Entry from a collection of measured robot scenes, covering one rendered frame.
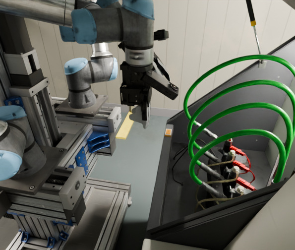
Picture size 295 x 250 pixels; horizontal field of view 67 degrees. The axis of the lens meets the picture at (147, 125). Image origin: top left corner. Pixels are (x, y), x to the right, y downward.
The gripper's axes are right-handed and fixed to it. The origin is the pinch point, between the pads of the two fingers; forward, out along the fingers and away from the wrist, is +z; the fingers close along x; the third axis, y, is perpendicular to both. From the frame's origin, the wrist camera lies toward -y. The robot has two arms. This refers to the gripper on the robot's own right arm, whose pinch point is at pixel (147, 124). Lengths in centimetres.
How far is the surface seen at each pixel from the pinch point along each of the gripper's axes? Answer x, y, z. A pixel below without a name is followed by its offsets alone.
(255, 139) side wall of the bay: -43, -50, 31
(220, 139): 12.6, -20.5, -6.3
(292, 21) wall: -205, -111, -2
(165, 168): -8.8, -6.3, 27.0
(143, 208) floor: -56, 13, 122
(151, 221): 16.0, -4.2, 27.0
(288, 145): 4.7, -40.1, -1.0
